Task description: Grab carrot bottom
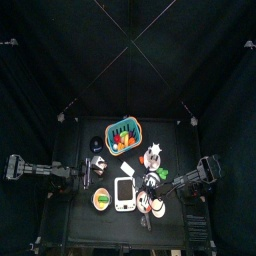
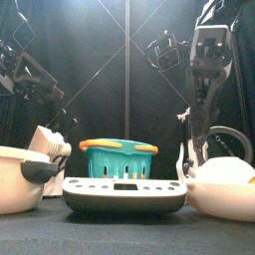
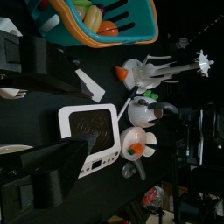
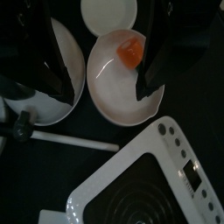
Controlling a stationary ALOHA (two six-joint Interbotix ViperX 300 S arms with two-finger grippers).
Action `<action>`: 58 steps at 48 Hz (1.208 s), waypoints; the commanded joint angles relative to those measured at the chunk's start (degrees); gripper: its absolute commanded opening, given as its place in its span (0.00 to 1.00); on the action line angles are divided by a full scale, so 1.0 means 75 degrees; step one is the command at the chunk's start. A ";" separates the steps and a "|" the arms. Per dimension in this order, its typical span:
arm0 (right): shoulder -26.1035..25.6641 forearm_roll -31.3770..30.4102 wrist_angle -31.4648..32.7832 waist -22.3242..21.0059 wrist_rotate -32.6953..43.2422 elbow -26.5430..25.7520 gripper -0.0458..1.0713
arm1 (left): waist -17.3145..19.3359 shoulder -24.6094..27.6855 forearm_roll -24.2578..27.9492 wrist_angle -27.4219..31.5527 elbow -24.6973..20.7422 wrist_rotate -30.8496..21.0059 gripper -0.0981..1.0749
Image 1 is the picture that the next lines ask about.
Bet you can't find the pink plate with cutlery print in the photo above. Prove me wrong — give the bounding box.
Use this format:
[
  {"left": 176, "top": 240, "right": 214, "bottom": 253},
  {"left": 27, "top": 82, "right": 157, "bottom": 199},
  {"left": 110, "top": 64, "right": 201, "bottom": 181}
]
[{"left": 136, "top": 190, "right": 153, "bottom": 214}]

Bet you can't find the white flat card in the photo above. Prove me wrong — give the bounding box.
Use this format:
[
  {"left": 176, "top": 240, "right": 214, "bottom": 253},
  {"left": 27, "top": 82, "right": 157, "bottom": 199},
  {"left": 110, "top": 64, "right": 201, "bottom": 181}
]
[{"left": 119, "top": 161, "right": 136, "bottom": 177}]

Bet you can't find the green toy carrot top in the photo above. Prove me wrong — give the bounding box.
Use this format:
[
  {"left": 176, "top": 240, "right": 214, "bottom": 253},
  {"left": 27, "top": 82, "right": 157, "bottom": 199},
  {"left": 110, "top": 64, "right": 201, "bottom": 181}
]
[{"left": 156, "top": 167, "right": 170, "bottom": 181}]

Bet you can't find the grey toy spatula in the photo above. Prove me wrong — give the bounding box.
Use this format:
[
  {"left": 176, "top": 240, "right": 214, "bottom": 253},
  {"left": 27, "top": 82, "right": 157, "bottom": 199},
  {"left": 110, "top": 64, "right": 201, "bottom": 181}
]
[{"left": 140, "top": 213, "right": 153, "bottom": 232}]

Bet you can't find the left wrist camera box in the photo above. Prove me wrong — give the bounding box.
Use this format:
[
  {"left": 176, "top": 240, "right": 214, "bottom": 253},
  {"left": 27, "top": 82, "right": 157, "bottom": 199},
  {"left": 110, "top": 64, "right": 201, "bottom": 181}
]
[{"left": 90, "top": 155, "right": 109, "bottom": 172}]

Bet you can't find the white toy scale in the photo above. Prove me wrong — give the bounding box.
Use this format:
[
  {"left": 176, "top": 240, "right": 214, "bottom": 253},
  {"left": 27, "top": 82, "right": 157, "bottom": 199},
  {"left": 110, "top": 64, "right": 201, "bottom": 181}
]
[{"left": 113, "top": 176, "right": 138, "bottom": 213}]

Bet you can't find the teal basket with orange rim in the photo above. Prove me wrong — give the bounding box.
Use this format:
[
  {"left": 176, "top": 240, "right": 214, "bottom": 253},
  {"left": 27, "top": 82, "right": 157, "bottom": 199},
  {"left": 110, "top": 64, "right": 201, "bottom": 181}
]
[{"left": 104, "top": 116, "right": 144, "bottom": 157}]

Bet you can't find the grey frame bracket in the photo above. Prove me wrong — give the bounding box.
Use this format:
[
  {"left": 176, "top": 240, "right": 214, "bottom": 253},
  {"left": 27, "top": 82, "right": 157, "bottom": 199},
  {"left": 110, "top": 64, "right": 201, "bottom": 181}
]
[
  {"left": 0, "top": 38, "right": 19, "bottom": 47},
  {"left": 243, "top": 39, "right": 256, "bottom": 50}
]

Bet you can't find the white star-shaped object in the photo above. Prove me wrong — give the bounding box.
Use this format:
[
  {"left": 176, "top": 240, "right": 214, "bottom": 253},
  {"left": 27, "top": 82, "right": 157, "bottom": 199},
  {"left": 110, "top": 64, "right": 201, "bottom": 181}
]
[{"left": 143, "top": 148, "right": 162, "bottom": 172}]

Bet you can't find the cream round plate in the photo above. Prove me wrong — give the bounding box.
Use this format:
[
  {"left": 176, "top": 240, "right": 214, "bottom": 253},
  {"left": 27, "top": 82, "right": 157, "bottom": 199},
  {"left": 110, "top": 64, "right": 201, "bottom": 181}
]
[{"left": 150, "top": 198, "right": 166, "bottom": 219}]

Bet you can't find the cream bowl with handles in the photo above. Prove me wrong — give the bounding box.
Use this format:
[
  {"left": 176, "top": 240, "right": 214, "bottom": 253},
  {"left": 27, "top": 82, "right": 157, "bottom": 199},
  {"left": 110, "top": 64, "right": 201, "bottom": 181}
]
[{"left": 91, "top": 187, "right": 113, "bottom": 212}]

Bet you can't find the black round disc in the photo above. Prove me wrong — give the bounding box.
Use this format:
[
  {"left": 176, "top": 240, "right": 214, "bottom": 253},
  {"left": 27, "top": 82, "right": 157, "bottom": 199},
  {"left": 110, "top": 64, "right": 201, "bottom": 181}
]
[{"left": 89, "top": 135, "right": 104, "bottom": 154}]

